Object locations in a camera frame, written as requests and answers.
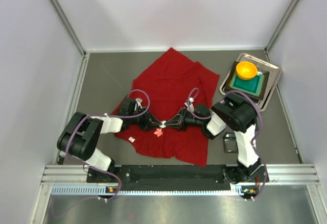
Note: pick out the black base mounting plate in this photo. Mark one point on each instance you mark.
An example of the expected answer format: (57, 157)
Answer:
(136, 173)

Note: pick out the aluminium frame rail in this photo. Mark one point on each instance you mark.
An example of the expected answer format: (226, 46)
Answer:
(288, 174)

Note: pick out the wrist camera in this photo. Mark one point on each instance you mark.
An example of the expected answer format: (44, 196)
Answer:
(189, 104)
(138, 105)

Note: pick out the silver metal tray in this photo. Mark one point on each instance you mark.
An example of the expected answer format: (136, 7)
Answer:
(275, 73)

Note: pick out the black and teal square plate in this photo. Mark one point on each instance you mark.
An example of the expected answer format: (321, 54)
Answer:
(254, 87)

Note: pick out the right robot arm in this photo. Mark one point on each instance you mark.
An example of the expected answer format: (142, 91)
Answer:
(236, 112)

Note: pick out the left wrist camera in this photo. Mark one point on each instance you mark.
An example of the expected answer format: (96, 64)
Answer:
(138, 105)

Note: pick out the round iridescent brooch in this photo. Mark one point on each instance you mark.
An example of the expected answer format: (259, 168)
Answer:
(163, 124)

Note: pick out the pink leaf brooch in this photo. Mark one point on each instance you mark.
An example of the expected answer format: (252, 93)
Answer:
(158, 132)

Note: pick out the orange bowl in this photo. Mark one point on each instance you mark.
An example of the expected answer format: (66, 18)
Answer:
(246, 70)

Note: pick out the grey slotted cable duct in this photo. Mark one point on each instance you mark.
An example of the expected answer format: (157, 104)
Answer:
(108, 191)

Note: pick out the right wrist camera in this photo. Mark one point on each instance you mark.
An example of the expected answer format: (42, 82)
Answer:
(189, 104)

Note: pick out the small black open box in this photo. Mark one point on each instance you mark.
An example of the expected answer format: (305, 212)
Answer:
(230, 143)

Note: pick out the red garment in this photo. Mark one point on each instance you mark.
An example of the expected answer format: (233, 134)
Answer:
(165, 86)

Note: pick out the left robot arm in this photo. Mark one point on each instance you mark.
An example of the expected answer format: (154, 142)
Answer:
(81, 134)

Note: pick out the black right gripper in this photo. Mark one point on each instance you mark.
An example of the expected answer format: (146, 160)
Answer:
(182, 118)

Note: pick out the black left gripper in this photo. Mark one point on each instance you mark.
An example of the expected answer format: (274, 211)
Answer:
(144, 121)

